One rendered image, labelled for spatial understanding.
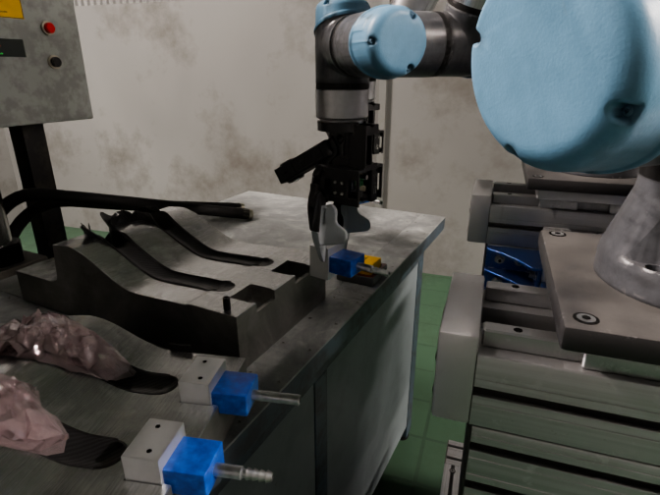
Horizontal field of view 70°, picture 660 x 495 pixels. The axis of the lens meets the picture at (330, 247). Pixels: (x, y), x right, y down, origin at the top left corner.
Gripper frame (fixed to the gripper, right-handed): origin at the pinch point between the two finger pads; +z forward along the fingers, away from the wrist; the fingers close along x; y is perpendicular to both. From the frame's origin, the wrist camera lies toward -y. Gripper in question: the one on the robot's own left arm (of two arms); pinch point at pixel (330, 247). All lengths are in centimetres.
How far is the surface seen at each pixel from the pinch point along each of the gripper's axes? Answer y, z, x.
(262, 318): -2.6, 7.4, -13.9
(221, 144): -197, 20, 164
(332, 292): -5.6, 13.3, 9.2
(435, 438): -2, 93, 69
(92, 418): -3.2, 7.4, -39.8
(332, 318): 0.2, 13.2, 0.5
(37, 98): -92, -20, 4
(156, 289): -19.3, 4.9, -19.4
